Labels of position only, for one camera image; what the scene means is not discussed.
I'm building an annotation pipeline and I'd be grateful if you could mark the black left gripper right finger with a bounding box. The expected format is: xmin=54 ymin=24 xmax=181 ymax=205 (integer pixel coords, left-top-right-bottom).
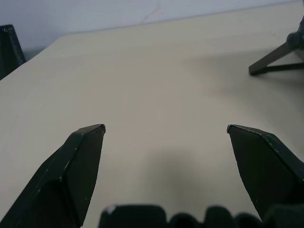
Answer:
xmin=227 ymin=124 xmax=304 ymax=221

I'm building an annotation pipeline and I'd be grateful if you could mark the black whiteboard easel stand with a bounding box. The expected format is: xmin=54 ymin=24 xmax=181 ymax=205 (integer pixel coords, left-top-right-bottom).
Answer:
xmin=248 ymin=14 xmax=304 ymax=76

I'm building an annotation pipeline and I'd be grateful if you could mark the black tapered stand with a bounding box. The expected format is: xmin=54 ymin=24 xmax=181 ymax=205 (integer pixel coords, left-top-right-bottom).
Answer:
xmin=0 ymin=24 xmax=26 ymax=81

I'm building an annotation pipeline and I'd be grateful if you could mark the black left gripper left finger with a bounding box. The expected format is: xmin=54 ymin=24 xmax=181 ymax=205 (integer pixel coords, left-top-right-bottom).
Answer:
xmin=0 ymin=123 xmax=106 ymax=228

